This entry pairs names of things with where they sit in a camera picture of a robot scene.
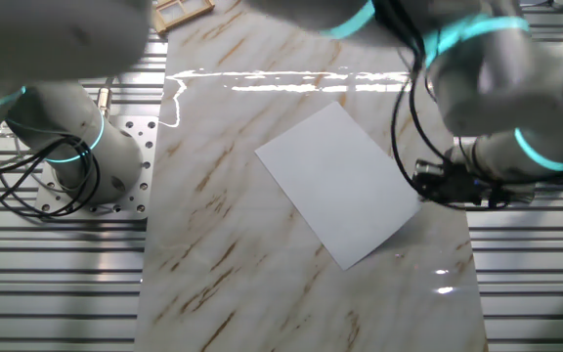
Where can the small wooden window frame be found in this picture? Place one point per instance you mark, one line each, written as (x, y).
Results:
(187, 15)

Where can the white paper sheet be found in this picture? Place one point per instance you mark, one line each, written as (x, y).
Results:
(337, 186)

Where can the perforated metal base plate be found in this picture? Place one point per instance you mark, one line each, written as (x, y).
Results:
(152, 134)

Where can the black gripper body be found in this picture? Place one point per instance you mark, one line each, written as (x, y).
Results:
(472, 188)

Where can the marble pattern table board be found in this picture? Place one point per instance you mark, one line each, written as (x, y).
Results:
(262, 293)

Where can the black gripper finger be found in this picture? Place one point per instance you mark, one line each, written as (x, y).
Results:
(425, 187)
(430, 167)

